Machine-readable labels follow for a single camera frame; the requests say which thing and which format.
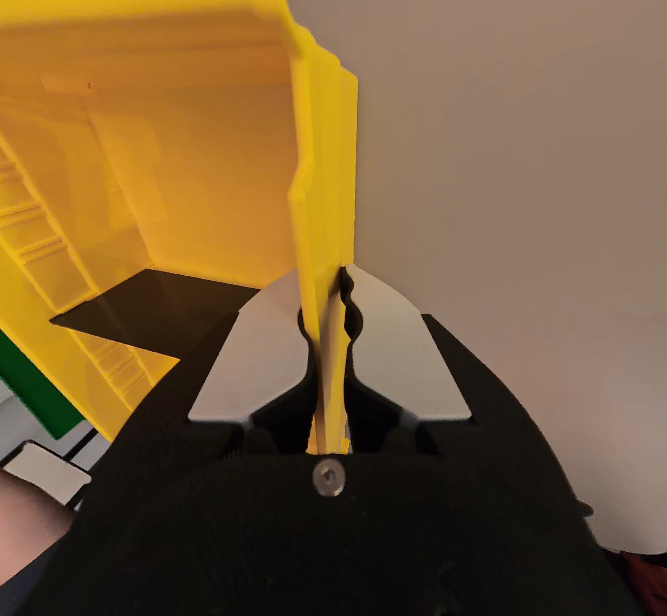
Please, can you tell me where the yellow plastic bin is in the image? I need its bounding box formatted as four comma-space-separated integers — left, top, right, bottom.
0, 0, 360, 456

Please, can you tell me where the dark bin divider panel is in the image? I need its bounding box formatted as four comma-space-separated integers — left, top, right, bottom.
49, 267, 263, 358

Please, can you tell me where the green plastic bin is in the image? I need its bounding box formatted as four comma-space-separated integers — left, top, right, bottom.
0, 330, 86, 441

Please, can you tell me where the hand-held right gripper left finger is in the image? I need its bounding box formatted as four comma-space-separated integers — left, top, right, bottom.
188, 270, 315, 427

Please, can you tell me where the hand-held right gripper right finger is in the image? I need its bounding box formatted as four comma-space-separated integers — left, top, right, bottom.
339, 265, 473, 426

